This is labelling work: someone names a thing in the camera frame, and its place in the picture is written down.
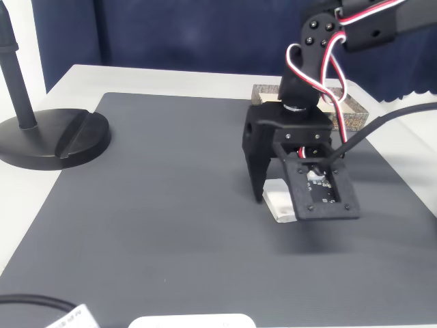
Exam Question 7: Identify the small white block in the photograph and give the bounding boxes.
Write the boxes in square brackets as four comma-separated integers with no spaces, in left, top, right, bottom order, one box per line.
[262,179,297,225]

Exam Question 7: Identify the patterned cardboard box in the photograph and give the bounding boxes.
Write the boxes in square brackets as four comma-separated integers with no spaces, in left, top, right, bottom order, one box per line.
[251,83,369,133]

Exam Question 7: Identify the dark blue curtain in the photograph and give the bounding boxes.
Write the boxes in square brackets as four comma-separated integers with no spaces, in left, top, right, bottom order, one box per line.
[31,0,437,103]

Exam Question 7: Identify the grey rubber mat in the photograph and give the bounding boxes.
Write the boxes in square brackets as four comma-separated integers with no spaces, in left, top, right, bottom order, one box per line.
[0,92,437,328]

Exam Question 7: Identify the white rounded device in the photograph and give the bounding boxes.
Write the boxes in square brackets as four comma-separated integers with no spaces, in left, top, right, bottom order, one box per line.
[128,313,257,328]

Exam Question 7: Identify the white printed label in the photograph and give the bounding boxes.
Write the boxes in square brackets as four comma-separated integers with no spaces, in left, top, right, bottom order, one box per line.
[46,303,102,328]

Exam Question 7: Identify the red white servo wires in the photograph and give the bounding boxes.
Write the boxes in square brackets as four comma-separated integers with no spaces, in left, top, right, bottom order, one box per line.
[285,0,407,161]

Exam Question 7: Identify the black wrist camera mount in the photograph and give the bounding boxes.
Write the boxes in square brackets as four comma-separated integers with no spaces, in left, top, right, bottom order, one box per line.
[272,128,362,221]

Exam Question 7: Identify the thick black camera cable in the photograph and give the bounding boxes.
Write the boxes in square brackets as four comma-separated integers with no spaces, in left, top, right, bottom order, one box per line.
[317,104,437,172]

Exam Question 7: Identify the black round-base camera stand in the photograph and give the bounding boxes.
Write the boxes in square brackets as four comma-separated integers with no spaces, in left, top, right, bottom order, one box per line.
[0,0,112,171]

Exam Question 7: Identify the thin black cable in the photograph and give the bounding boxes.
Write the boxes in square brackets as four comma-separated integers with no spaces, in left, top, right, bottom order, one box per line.
[0,294,78,314]

